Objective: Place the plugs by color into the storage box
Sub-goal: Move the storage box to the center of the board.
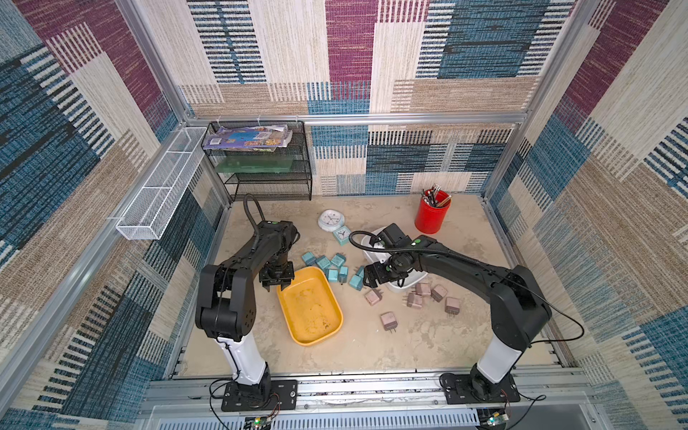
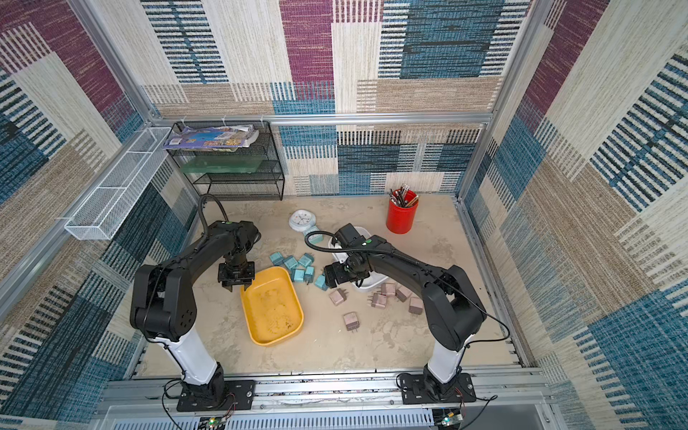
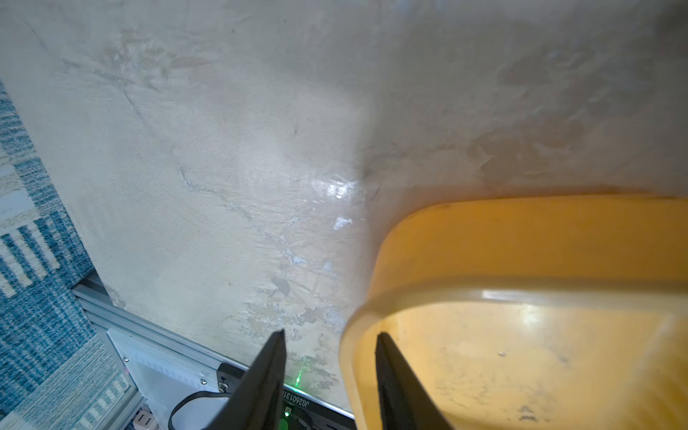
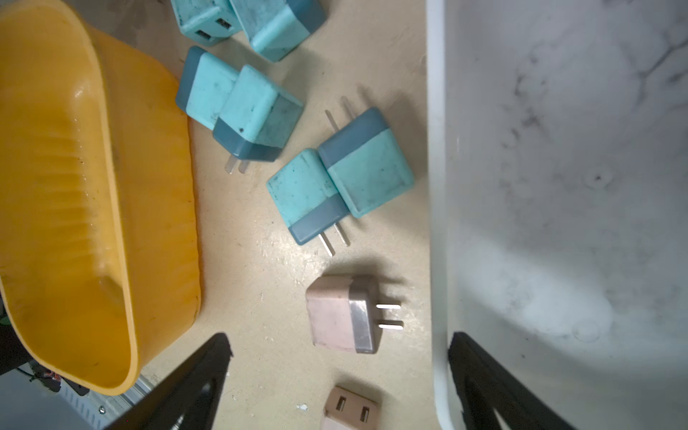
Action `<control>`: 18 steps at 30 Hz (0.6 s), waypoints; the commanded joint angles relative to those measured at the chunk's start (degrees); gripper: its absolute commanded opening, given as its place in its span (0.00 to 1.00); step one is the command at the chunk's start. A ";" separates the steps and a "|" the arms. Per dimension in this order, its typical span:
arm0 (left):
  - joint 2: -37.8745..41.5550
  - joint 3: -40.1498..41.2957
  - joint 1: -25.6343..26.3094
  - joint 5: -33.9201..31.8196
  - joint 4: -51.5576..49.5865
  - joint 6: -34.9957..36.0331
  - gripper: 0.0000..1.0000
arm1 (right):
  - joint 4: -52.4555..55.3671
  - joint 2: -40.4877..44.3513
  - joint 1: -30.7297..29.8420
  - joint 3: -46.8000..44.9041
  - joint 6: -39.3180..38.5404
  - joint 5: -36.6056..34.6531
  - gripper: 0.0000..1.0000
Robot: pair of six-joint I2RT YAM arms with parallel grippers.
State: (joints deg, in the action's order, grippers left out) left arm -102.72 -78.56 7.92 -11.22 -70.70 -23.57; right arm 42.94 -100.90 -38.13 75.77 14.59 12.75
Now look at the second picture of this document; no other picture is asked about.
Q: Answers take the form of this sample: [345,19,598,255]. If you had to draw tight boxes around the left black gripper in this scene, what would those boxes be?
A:
[220,251,257,291]

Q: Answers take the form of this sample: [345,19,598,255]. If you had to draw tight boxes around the white plastic tray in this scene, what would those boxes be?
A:
[328,226,388,293]

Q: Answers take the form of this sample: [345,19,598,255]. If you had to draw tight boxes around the yellow plastic tray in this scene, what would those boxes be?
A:
[240,267,305,347]

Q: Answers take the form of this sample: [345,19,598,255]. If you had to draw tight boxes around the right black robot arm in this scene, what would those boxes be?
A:
[305,224,497,402]

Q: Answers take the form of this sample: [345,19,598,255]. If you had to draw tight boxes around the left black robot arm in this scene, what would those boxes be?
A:
[130,193,262,409]

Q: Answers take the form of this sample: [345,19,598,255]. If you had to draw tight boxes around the small teal alarm clock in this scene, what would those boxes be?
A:
[304,225,324,245]

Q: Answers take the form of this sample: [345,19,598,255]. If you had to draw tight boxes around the white round clock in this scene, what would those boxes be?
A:
[288,209,317,233]

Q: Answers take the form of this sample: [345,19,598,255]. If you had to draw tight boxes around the red pen cup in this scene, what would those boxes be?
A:
[386,200,419,235]

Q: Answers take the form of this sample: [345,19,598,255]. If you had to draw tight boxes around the pens in cup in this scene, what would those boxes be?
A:
[389,185,419,209]

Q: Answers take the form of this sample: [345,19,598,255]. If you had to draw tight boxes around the colourful magazine on shelf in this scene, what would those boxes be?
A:
[162,125,260,152]

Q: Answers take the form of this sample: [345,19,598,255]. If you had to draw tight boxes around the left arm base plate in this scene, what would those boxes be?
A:
[177,380,255,412]

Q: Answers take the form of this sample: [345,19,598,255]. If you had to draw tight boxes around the black wire mesh shelf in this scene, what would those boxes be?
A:
[163,120,286,201]

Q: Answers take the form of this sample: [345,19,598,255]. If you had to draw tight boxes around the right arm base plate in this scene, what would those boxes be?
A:
[395,372,477,405]

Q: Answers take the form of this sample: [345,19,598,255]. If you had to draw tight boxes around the white wire wall basket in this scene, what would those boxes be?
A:
[64,127,170,241]

